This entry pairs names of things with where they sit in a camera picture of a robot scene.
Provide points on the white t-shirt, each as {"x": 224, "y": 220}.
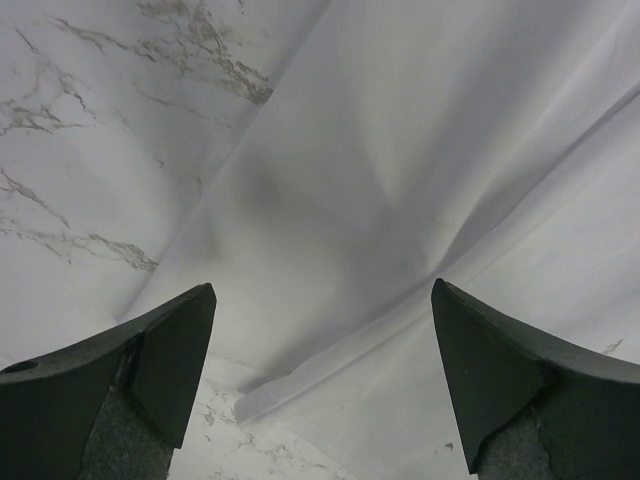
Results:
{"x": 493, "y": 144}

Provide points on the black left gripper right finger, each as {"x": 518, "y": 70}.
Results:
{"x": 529, "y": 405}

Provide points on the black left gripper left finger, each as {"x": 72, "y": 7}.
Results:
{"x": 113, "y": 406}

